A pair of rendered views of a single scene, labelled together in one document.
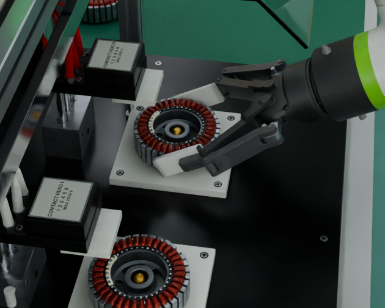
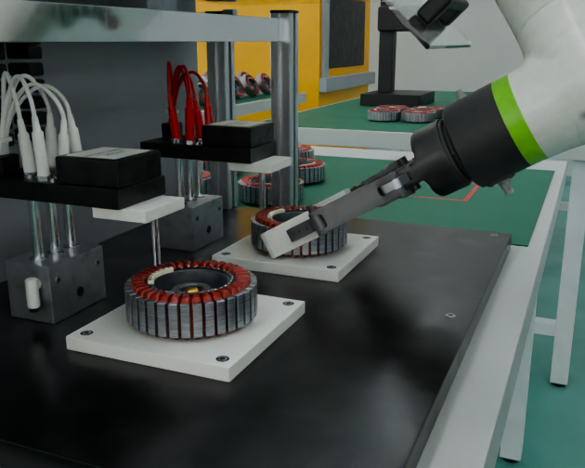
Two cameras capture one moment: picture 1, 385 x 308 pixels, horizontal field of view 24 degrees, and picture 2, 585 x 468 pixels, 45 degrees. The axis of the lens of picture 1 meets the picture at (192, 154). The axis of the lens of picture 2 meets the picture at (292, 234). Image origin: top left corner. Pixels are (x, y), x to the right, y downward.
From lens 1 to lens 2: 60 cm
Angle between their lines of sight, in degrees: 31
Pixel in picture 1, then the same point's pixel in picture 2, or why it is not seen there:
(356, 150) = (512, 282)
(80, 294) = (120, 312)
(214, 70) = (363, 222)
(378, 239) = not seen: outside the picture
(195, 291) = (262, 323)
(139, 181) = (243, 259)
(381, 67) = (521, 87)
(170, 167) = (279, 242)
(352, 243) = (492, 337)
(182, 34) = not seen: hidden behind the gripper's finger
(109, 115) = (240, 234)
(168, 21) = not seen: hidden behind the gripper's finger
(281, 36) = (444, 222)
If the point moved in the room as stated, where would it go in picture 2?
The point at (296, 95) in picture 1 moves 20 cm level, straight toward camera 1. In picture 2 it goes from (423, 144) to (367, 179)
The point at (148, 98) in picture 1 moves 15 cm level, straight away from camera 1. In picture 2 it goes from (266, 163) to (289, 145)
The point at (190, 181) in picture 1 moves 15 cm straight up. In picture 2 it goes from (300, 263) to (300, 123)
